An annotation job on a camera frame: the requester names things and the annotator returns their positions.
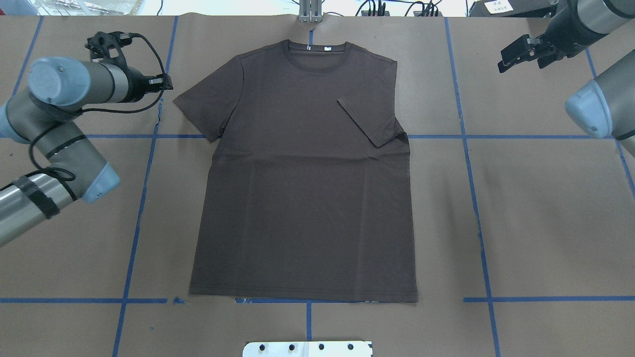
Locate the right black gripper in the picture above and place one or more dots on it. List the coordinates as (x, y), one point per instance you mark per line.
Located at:
(549, 41)

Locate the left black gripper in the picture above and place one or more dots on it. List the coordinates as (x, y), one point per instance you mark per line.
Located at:
(137, 81)

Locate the brown t-shirt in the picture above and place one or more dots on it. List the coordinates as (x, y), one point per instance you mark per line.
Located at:
(308, 195)

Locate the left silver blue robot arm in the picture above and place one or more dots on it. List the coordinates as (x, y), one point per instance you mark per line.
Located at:
(67, 165)

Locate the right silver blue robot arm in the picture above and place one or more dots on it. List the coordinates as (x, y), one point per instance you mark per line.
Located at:
(605, 106)

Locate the near orange black connector box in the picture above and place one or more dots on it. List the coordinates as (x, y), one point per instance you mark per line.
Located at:
(424, 8)

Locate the orange black connector box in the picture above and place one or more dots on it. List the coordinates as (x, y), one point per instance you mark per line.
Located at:
(372, 8)
(424, 8)

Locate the clear plastic bag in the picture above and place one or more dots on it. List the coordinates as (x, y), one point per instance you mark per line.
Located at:
(87, 7)

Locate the far orange black connector box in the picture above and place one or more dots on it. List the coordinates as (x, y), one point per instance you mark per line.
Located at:
(372, 8)

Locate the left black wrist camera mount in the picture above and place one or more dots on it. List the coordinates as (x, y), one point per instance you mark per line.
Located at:
(108, 46)

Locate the aluminium frame post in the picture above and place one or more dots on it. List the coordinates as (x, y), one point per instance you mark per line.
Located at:
(310, 11)

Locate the white pedestal column base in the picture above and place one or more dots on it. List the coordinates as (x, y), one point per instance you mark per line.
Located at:
(309, 349)

